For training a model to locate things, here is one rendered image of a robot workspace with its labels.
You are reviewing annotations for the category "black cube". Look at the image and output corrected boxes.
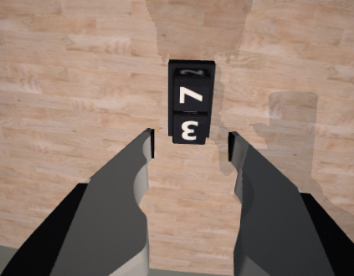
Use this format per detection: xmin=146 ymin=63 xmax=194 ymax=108
xmin=172 ymin=111 xmax=208 ymax=145
xmin=172 ymin=68 xmax=211 ymax=112

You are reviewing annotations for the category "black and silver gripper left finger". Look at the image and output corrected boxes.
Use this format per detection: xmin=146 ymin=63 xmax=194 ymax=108
xmin=0 ymin=128 xmax=155 ymax=276

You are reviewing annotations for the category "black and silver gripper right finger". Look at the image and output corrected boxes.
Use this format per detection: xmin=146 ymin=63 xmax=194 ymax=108
xmin=228 ymin=131 xmax=354 ymax=276

